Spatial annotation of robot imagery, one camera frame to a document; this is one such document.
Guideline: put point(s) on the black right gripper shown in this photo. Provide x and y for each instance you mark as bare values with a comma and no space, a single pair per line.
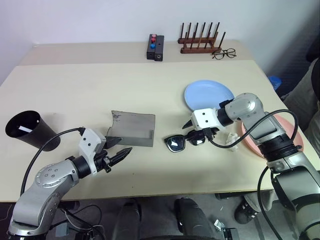
206,133

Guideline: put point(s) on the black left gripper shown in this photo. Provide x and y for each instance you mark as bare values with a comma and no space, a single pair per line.
103,161

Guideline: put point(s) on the black sunglasses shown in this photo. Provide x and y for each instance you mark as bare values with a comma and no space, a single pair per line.
176,143

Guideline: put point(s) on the white marker with black cap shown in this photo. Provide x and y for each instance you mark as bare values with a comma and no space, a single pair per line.
24,129

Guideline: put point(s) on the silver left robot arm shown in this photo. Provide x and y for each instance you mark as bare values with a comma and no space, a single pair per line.
42,190

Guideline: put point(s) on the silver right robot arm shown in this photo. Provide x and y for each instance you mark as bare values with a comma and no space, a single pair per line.
275,132

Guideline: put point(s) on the grey curved glasses case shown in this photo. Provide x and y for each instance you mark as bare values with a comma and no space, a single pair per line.
135,125

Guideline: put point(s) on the light blue plate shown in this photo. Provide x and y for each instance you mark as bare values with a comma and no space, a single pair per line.
207,93

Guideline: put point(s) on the crumpled white paper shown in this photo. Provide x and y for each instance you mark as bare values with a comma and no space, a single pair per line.
231,140

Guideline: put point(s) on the dark rounded shape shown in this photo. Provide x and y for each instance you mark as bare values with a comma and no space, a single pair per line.
128,220
192,220

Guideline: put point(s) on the black pen holder cup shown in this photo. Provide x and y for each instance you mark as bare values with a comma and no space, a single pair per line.
42,135

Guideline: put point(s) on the brown wooden peg rack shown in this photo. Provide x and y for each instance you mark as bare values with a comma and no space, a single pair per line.
195,50

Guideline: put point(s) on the black thin-framed eyeglasses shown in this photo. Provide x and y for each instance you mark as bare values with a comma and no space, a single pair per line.
231,53

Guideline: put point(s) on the black box with coloured buttons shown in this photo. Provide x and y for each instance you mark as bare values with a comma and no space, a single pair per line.
150,50

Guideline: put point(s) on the blue plastic container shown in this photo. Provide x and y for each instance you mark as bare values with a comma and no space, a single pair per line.
275,82

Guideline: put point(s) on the black sneaker with white stripes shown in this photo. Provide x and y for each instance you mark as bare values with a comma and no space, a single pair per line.
246,211

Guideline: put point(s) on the small metal clip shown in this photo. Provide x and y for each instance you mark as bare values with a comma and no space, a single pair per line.
218,225

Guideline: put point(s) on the grey floor pedal box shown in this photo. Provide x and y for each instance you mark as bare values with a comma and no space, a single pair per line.
62,230

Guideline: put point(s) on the pink plate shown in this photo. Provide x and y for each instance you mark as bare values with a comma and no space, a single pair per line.
290,127

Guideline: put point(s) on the black floor box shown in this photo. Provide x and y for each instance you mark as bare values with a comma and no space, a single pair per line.
230,234

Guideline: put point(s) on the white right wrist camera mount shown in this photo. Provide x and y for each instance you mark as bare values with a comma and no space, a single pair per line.
203,117

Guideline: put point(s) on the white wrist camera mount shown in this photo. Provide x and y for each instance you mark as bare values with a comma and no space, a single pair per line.
87,145
203,117

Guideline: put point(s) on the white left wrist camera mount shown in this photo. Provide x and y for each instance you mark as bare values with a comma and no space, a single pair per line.
87,145

